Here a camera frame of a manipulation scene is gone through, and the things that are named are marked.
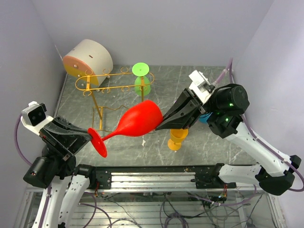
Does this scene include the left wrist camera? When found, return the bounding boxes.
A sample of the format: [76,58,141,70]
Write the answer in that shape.
[20,101,54,135]

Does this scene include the blue plastic wine glass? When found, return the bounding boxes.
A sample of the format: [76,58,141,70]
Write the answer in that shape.
[199,113,211,124]

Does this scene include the loose cables under table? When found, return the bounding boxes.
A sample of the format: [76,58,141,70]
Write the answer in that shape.
[80,187,264,228]

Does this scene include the white cylindrical container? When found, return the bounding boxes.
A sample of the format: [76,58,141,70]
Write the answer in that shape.
[63,39,114,87]

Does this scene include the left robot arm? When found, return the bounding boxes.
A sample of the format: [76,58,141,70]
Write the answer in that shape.
[20,114,105,228]

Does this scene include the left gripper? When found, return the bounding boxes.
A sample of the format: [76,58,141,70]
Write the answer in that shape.
[38,114,95,161]

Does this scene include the green plastic wine glass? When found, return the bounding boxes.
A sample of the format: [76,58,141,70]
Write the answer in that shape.
[132,62,151,97]

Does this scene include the aluminium mounting rail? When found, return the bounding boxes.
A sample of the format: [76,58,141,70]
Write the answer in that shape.
[29,170,275,193]

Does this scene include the red plastic wine glass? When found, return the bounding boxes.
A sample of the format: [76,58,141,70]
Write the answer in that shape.
[87,100,163,158]

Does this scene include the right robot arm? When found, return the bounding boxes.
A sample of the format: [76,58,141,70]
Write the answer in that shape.
[156,84,301,196]

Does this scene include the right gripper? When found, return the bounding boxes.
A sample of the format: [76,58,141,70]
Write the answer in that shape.
[154,86,219,130]

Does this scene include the gold wire wine glass rack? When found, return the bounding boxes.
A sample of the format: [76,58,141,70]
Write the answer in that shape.
[75,66,155,133]

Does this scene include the yellow plastic wine glass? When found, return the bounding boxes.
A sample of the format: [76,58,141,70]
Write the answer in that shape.
[167,129,189,151]

